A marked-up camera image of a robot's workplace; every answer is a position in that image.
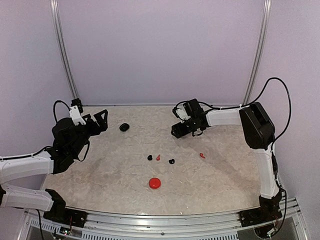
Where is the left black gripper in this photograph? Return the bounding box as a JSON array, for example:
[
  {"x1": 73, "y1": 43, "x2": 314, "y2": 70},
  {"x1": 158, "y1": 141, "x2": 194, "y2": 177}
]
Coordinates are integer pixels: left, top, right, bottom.
[{"x1": 70, "y1": 109, "x2": 107, "y2": 157}]

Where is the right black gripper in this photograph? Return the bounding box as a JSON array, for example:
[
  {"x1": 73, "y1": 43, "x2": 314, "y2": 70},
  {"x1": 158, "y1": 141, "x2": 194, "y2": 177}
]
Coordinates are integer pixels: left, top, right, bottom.
[{"x1": 172, "y1": 116, "x2": 200, "y2": 138}]

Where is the glossy black earbud case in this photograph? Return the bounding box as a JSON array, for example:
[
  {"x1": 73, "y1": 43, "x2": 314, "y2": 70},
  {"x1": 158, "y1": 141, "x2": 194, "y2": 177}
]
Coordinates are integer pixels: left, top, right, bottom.
[{"x1": 119, "y1": 123, "x2": 130, "y2": 132}]

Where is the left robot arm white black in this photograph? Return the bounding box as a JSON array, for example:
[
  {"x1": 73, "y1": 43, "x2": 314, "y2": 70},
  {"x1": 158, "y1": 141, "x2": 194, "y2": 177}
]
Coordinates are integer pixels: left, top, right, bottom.
[{"x1": 0, "y1": 98, "x2": 108, "y2": 223}]

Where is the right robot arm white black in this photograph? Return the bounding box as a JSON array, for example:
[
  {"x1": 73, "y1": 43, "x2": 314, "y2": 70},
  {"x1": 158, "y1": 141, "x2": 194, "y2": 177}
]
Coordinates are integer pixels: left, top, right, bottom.
[{"x1": 171, "y1": 98, "x2": 284, "y2": 222}]

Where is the red round charging case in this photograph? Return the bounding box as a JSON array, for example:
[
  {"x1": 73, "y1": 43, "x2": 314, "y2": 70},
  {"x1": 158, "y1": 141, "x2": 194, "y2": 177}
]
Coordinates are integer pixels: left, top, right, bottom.
[{"x1": 148, "y1": 177, "x2": 162, "y2": 190}]

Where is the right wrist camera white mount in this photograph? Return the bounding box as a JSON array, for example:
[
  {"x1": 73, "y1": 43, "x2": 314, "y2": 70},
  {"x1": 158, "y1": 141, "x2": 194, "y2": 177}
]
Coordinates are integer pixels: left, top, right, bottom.
[{"x1": 172, "y1": 98, "x2": 203, "y2": 125}]

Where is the left aluminium corner post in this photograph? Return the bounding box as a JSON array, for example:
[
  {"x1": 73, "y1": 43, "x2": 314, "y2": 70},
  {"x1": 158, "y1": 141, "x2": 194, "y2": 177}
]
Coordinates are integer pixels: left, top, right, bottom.
[{"x1": 49, "y1": 0, "x2": 79, "y2": 99}]

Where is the aluminium corner post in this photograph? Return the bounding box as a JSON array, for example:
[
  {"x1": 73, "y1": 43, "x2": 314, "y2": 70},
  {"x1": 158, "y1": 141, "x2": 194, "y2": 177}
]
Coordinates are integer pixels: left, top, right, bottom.
[
  {"x1": 49, "y1": 0, "x2": 79, "y2": 99},
  {"x1": 242, "y1": 0, "x2": 272, "y2": 105}
]

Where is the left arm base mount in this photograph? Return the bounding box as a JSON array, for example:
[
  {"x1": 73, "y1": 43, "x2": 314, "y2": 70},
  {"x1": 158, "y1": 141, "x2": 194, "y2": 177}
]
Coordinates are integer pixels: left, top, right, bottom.
[{"x1": 43, "y1": 188, "x2": 88, "y2": 228}]

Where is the aluminium front rail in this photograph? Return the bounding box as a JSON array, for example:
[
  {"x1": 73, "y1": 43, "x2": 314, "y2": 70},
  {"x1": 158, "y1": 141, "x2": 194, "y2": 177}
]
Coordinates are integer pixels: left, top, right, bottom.
[{"x1": 23, "y1": 197, "x2": 303, "y2": 240}]

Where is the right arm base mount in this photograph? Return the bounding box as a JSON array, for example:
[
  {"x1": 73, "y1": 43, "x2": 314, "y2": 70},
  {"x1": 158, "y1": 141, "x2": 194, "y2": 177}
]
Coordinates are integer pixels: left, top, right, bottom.
[{"x1": 239, "y1": 192, "x2": 283, "y2": 240}]

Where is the right aluminium corner post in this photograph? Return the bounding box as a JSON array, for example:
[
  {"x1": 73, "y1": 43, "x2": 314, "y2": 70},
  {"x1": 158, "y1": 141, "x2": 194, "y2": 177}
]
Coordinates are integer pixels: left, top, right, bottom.
[{"x1": 242, "y1": 0, "x2": 272, "y2": 105}]

